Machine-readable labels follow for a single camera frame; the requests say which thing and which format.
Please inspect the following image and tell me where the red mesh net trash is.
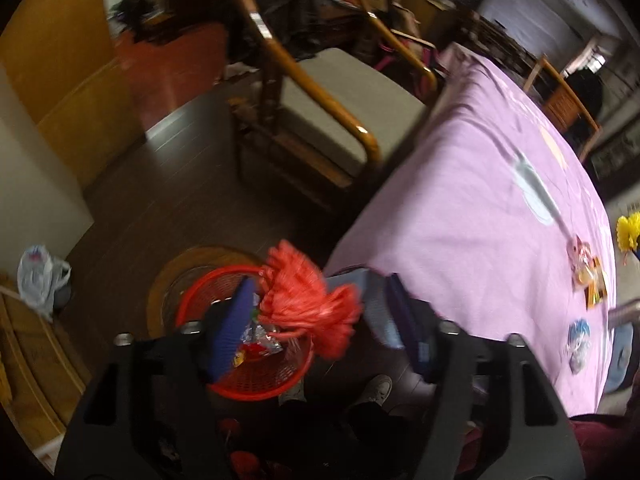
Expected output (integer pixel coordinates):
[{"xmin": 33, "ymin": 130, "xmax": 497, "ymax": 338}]
[{"xmin": 257, "ymin": 240, "xmax": 362, "ymax": 361}]

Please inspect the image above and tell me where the red plastic trash basket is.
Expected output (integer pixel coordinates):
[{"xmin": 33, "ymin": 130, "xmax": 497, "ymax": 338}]
[{"xmin": 175, "ymin": 264, "xmax": 314, "ymax": 402}]

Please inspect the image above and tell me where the purple bed sheet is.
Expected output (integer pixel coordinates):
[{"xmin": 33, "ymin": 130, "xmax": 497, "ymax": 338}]
[{"xmin": 326, "ymin": 44, "xmax": 616, "ymax": 415}]

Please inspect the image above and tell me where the blue cartoon wrapper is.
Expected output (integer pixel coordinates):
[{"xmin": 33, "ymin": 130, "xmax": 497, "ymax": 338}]
[{"xmin": 566, "ymin": 318, "xmax": 591, "ymax": 375}]

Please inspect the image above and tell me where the white plastic bag bin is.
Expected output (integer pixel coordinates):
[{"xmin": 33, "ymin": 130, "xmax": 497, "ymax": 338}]
[{"xmin": 17, "ymin": 245, "xmax": 72, "ymax": 323}]

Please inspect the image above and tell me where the wooden armchair with grey cushion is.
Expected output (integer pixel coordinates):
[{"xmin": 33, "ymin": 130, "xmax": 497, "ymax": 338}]
[{"xmin": 219, "ymin": 0, "xmax": 442, "ymax": 206}]

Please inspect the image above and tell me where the far wooden chair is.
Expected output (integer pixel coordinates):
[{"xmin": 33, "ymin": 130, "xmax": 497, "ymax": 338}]
[{"xmin": 522, "ymin": 54, "xmax": 602, "ymax": 164}]

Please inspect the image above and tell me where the wooden door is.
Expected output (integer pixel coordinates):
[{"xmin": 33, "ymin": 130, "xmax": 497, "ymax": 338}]
[{"xmin": 1, "ymin": 0, "xmax": 144, "ymax": 188}]

